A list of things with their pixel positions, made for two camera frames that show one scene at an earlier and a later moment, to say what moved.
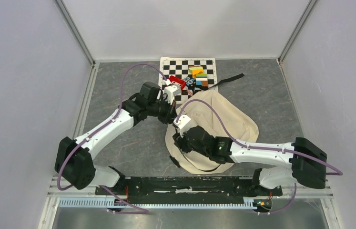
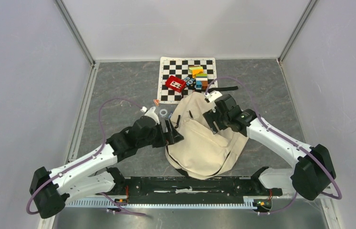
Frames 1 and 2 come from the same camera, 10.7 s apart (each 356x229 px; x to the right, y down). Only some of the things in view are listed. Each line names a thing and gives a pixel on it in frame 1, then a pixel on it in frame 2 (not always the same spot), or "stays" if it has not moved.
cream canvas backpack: (209, 109) stays
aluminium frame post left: (70, 25) stays
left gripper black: (171, 113) to (172, 135)
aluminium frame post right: (311, 5) stays
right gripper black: (181, 141) to (210, 116)
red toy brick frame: (177, 81) stays
